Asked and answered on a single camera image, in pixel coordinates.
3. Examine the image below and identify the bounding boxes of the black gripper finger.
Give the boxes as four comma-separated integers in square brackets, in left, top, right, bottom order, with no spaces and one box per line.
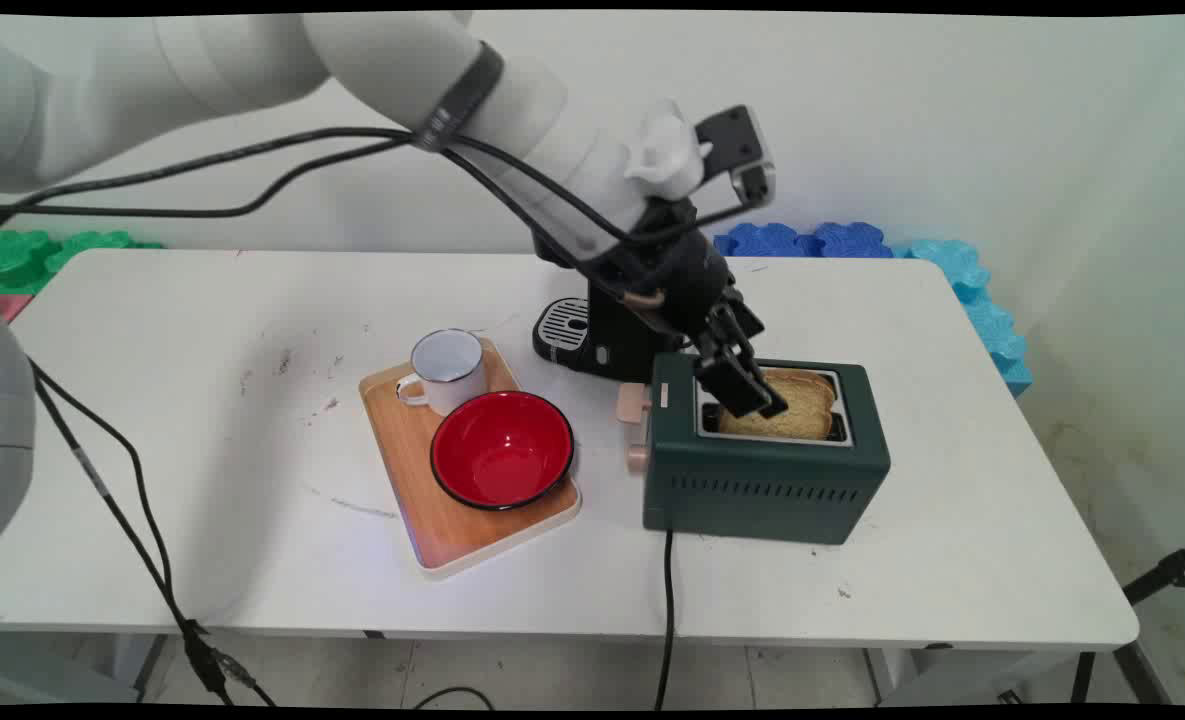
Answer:
[695,320,765,420]
[720,295,789,417]

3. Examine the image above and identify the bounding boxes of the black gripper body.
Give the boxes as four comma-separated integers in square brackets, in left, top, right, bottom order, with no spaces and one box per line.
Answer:
[607,200,748,341]

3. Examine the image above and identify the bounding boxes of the toasted bread slice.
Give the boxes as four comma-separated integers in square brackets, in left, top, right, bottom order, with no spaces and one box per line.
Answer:
[717,367,839,442]

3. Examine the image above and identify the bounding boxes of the black coffee machine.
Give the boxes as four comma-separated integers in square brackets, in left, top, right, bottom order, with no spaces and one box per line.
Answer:
[531,225,701,384]

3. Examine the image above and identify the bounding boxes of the green two-slot toaster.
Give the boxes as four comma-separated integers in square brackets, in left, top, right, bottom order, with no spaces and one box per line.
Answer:
[641,352,892,547]

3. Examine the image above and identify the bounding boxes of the dark blue foam mat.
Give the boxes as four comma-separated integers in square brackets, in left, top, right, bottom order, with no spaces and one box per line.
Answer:
[713,221,895,260]

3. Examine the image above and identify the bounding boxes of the light blue foam mat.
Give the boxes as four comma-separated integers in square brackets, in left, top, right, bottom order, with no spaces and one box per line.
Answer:
[890,237,1035,398]

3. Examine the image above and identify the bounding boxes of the red enamel bowl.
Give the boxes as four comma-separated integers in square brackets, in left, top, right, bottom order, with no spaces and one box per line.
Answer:
[429,390,577,513]

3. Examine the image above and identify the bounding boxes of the white enamel mug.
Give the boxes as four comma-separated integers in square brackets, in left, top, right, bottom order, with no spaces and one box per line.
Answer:
[395,328,489,417]

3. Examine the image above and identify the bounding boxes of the wooden serving tray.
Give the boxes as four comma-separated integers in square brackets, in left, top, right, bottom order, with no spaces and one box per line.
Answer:
[358,335,584,582]

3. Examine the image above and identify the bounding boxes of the black tripod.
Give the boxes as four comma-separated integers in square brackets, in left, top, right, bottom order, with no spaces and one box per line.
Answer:
[1070,539,1185,706]

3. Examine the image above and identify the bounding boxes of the green foam mat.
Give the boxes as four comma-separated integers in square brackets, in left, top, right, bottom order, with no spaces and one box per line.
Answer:
[0,229,165,297]

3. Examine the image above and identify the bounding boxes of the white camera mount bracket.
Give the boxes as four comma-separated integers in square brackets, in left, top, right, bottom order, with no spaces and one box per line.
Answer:
[623,98,715,203]

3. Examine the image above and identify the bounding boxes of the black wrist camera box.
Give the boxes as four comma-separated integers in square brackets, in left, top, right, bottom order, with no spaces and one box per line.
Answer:
[695,104,779,213]

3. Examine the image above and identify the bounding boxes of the black toaster power cable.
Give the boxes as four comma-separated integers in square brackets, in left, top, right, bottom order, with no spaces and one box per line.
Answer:
[654,528,677,712]

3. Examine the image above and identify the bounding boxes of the black cable strap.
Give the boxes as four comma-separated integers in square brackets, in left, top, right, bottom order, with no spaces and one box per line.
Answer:
[415,40,506,153]

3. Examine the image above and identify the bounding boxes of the black floor cable loop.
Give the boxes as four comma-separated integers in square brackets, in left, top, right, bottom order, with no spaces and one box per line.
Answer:
[410,684,495,712]

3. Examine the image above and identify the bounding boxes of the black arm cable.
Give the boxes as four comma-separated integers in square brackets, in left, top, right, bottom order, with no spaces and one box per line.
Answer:
[0,125,678,291]
[0,135,673,281]

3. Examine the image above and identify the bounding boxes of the black base cable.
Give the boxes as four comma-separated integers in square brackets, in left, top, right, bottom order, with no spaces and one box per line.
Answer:
[32,378,278,709]
[30,360,203,641]

